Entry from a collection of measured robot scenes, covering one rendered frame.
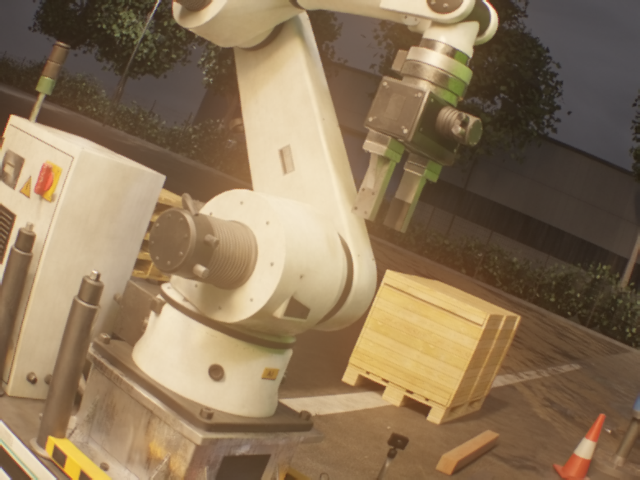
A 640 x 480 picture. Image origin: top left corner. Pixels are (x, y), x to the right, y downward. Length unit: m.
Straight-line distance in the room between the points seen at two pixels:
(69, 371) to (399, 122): 0.97
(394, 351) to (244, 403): 3.94
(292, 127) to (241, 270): 0.58
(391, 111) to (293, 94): 0.51
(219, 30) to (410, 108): 0.67
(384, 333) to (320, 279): 4.06
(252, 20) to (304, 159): 0.42
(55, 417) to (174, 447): 0.32
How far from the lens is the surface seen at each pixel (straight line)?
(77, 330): 1.99
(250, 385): 2.09
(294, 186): 2.27
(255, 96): 2.44
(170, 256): 1.78
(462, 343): 5.83
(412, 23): 2.15
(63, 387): 2.03
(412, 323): 5.93
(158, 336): 2.11
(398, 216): 2.04
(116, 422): 2.18
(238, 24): 2.32
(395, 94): 1.92
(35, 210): 2.36
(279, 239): 1.87
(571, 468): 5.79
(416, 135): 1.89
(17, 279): 2.26
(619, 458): 6.66
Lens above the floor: 1.22
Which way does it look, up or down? 3 degrees down
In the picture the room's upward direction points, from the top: 22 degrees clockwise
